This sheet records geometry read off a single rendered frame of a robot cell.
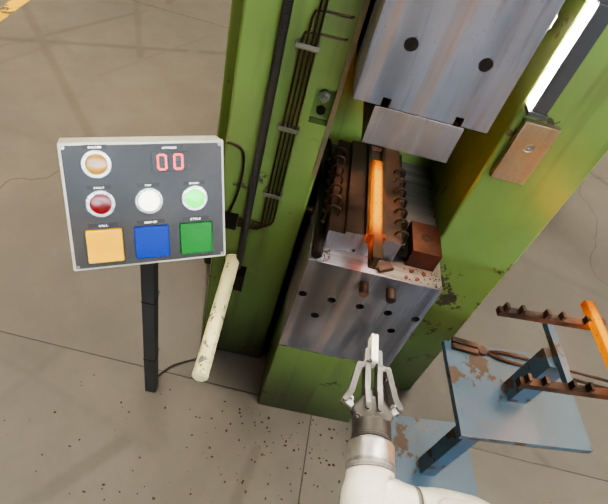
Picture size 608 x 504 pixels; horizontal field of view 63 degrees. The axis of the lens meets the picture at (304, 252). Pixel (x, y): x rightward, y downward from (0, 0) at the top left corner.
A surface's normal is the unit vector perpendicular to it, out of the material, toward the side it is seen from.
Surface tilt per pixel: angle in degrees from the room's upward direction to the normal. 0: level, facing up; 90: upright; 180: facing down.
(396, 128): 90
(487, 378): 0
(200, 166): 60
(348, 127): 90
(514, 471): 0
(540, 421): 0
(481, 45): 90
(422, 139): 90
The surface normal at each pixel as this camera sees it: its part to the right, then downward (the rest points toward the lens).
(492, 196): -0.11, 0.73
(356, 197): 0.22, -0.65
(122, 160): 0.37, 0.33
